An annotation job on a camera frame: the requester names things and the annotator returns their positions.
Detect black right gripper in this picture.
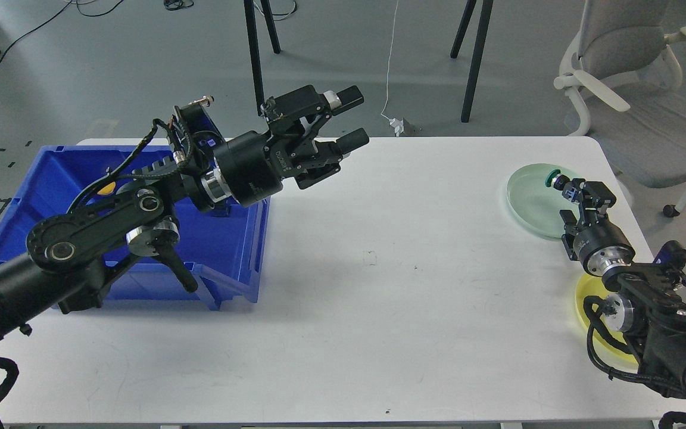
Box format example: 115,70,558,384
559,179,638,278

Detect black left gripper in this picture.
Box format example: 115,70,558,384
199,85,370,207

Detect green push button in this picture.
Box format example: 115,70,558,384
205,199,232,218
544,169,581,203

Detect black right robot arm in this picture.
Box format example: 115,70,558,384
545,169,686,428

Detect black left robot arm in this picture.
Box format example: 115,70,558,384
0,85,369,428

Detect light green plate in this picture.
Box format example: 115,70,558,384
506,163,582,240

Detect yellow plate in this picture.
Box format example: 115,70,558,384
575,272,641,367

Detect grey office chair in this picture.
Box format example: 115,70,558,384
553,1,686,217

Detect black tripod left legs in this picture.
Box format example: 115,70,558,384
243,1,281,115

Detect black tripod legs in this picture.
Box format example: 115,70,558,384
243,1,281,115
450,1,494,123

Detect black tripod right legs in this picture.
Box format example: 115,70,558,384
450,1,494,123

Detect blue plastic bin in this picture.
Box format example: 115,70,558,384
0,145,269,310

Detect white cable with plug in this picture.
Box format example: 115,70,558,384
380,0,416,138

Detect black floor cable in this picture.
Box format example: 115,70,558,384
0,0,126,97

